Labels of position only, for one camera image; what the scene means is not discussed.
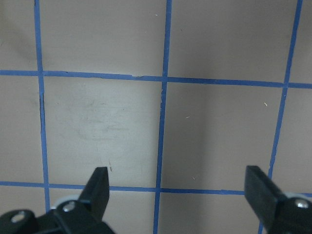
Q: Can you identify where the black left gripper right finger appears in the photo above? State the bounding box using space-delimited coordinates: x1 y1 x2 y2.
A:
244 165 285 224

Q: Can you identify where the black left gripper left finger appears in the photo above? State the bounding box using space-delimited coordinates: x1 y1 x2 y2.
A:
79 167 109 221

